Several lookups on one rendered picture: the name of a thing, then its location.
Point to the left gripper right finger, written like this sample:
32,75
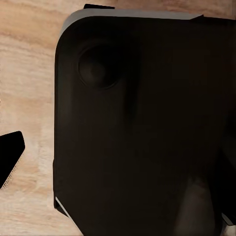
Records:
228,145

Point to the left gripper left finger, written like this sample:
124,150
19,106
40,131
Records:
12,146

